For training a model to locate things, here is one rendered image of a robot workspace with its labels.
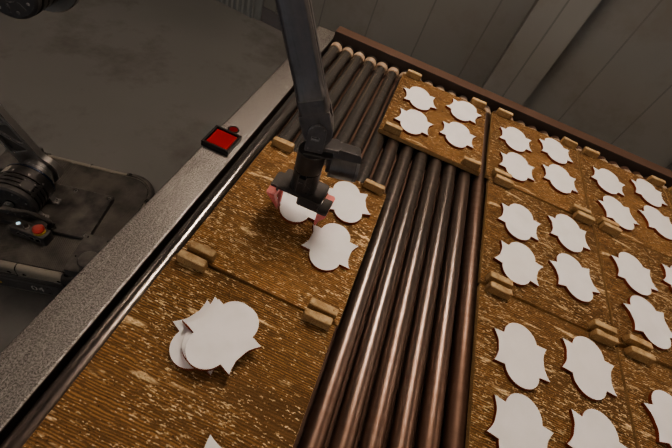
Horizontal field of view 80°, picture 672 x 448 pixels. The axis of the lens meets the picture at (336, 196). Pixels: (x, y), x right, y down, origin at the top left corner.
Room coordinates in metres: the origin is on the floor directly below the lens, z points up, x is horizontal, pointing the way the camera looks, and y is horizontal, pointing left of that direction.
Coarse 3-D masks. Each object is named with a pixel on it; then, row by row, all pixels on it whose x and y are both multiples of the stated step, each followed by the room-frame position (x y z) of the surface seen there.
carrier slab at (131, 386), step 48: (192, 288) 0.34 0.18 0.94; (240, 288) 0.38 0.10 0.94; (144, 336) 0.23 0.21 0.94; (288, 336) 0.33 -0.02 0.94; (96, 384) 0.14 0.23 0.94; (144, 384) 0.16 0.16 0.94; (192, 384) 0.19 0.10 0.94; (240, 384) 0.22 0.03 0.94; (288, 384) 0.25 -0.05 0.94; (48, 432) 0.06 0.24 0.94; (96, 432) 0.08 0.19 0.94; (144, 432) 0.11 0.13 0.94; (192, 432) 0.13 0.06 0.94; (240, 432) 0.15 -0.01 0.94; (288, 432) 0.18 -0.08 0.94
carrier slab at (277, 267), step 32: (256, 160) 0.72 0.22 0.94; (288, 160) 0.77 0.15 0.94; (256, 192) 0.62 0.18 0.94; (224, 224) 0.50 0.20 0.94; (256, 224) 0.53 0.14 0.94; (288, 224) 0.57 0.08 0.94; (320, 224) 0.61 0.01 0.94; (224, 256) 0.43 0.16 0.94; (256, 256) 0.46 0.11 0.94; (288, 256) 0.49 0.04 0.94; (352, 256) 0.56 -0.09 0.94; (256, 288) 0.40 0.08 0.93; (288, 288) 0.42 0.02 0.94; (320, 288) 0.45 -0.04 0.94
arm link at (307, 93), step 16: (288, 0) 0.61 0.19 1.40; (304, 0) 0.62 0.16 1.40; (288, 16) 0.61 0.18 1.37; (304, 16) 0.62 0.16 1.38; (288, 32) 0.61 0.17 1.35; (304, 32) 0.61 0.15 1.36; (288, 48) 0.60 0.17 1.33; (304, 48) 0.61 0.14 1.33; (304, 64) 0.61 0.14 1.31; (320, 64) 0.62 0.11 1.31; (304, 80) 0.60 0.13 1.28; (320, 80) 0.61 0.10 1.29; (304, 96) 0.59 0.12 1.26; (320, 96) 0.60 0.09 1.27; (304, 112) 0.58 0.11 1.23; (320, 112) 0.59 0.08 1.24; (304, 128) 0.58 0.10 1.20
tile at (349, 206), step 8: (336, 184) 0.74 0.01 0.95; (344, 184) 0.75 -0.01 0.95; (352, 184) 0.77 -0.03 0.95; (328, 192) 0.71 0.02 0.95; (336, 192) 0.72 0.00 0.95; (344, 192) 0.73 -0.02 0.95; (352, 192) 0.74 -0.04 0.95; (336, 200) 0.69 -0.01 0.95; (344, 200) 0.70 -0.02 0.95; (352, 200) 0.71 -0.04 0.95; (360, 200) 0.72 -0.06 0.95; (336, 208) 0.67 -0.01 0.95; (344, 208) 0.68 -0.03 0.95; (352, 208) 0.69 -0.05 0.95; (360, 208) 0.70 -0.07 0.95; (336, 216) 0.64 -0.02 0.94; (344, 216) 0.65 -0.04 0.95; (352, 216) 0.66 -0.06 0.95; (360, 216) 0.67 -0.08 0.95; (368, 216) 0.69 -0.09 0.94; (352, 224) 0.64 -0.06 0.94
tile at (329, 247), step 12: (312, 228) 0.58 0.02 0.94; (324, 228) 0.59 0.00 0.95; (336, 228) 0.61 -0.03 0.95; (312, 240) 0.55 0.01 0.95; (324, 240) 0.56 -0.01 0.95; (336, 240) 0.57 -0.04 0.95; (348, 240) 0.59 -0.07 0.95; (312, 252) 0.52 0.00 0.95; (324, 252) 0.53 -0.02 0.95; (336, 252) 0.54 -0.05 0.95; (348, 252) 0.55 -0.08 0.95; (312, 264) 0.49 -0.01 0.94; (324, 264) 0.50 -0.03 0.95; (336, 264) 0.51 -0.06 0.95
